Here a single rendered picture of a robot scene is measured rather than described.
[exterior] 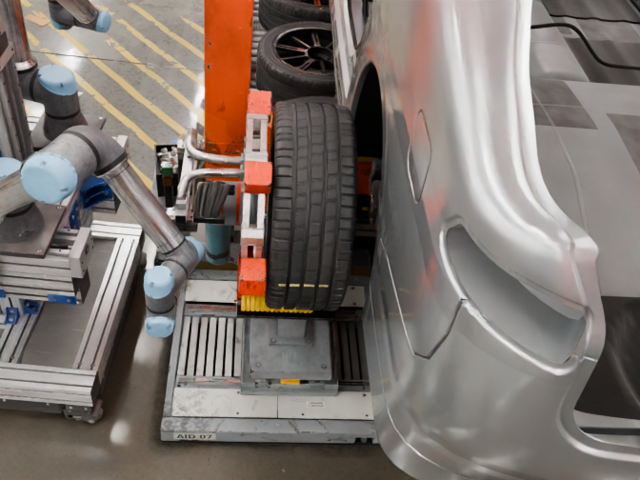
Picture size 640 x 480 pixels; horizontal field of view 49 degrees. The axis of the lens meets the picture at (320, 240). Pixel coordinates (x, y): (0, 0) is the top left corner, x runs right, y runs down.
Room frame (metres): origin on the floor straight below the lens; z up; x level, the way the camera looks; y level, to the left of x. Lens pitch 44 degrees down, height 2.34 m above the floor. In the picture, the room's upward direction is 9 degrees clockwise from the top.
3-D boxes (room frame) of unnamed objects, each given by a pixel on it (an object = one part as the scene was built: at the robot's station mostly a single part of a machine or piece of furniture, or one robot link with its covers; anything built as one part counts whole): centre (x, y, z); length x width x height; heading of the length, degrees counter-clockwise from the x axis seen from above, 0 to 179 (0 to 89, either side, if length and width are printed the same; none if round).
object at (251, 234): (1.68, 0.23, 0.85); 0.54 x 0.07 x 0.54; 9
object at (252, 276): (1.37, 0.18, 0.85); 0.09 x 0.08 x 0.07; 9
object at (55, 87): (1.96, 0.95, 0.98); 0.13 x 0.12 x 0.14; 80
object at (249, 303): (1.58, 0.11, 0.51); 0.29 x 0.06 x 0.06; 99
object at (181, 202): (1.57, 0.34, 1.03); 0.19 x 0.18 x 0.11; 99
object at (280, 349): (1.71, 0.06, 0.32); 0.40 x 0.30 x 0.28; 9
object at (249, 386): (1.75, 0.07, 0.13); 0.50 x 0.36 x 0.10; 9
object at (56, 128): (1.96, 0.94, 0.87); 0.15 x 0.15 x 0.10
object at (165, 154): (2.21, 0.63, 0.51); 0.20 x 0.14 x 0.13; 18
